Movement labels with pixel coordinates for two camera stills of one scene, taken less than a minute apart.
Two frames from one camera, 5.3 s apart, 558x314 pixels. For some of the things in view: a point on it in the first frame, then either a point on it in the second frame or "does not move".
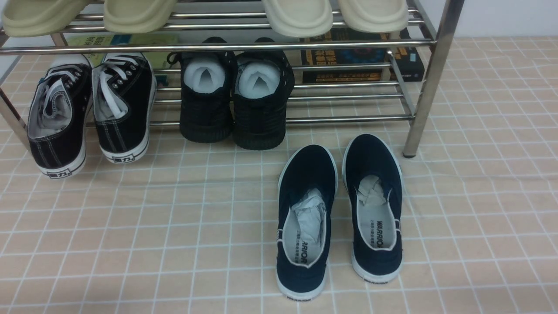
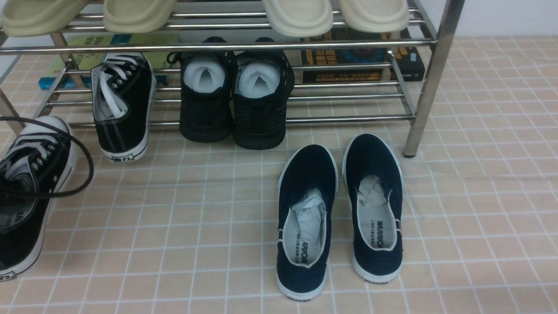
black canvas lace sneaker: (59, 116) -> (33, 156)
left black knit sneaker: (207, 79) does not move
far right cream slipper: (373, 16) does not move
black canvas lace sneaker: (124, 89) does not move
